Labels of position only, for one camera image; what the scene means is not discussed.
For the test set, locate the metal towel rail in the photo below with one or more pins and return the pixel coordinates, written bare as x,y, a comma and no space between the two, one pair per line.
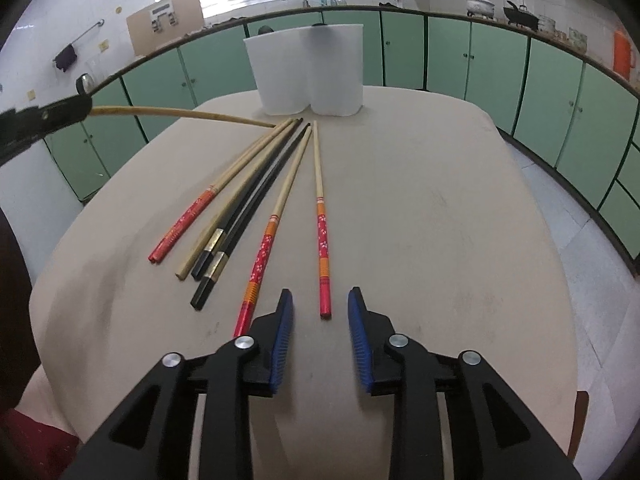
85,32

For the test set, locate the black wok with lid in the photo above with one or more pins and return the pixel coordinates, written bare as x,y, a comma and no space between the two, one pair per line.
520,15

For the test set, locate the white cooking pot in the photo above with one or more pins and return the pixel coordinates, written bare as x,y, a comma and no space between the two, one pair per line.
480,6

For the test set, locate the orange thermos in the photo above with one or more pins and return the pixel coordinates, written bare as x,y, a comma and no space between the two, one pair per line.
622,57

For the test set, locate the wooden chair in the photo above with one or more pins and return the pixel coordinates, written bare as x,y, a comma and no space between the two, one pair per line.
580,420

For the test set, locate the dark hanging cloth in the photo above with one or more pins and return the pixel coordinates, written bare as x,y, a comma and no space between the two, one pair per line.
65,57

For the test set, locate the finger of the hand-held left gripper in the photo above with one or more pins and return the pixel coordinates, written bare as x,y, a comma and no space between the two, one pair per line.
55,112

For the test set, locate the green lower kitchen cabinets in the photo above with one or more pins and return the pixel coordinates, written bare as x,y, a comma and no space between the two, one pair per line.
450,60

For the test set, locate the steel kettle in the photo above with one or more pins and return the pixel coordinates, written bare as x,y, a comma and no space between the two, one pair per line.
85,82

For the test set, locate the cardboard sheet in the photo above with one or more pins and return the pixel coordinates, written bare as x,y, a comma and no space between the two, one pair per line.
145,35

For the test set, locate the pair of wooden chopsticks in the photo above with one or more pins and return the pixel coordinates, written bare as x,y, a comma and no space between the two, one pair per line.
175,111

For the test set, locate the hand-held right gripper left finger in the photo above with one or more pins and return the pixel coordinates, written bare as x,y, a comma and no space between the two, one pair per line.
282,340

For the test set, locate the bottles beside faucet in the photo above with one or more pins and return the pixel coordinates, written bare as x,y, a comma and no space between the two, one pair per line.
331,1

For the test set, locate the red cloth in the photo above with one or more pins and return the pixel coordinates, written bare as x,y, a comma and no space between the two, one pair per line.
30,445

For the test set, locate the black gold-band chopstick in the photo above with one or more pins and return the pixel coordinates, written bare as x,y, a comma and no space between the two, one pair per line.
247,199
261,201

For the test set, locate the red orange floral chopstick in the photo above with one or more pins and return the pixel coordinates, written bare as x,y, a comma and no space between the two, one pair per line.
322,240
260,260

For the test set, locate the yellow wall outlet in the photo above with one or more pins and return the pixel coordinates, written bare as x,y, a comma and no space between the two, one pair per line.
102,45

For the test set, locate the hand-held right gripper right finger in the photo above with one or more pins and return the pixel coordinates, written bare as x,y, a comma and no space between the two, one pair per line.
360,340

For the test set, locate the white utensil holder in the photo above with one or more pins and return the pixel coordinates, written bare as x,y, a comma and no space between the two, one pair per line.
300,70

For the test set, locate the red gold-print chopstick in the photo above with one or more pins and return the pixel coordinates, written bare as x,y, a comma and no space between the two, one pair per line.
188,225
180,225

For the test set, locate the plain bamboo chopstick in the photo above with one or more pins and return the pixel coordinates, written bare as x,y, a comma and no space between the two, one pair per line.
230,210

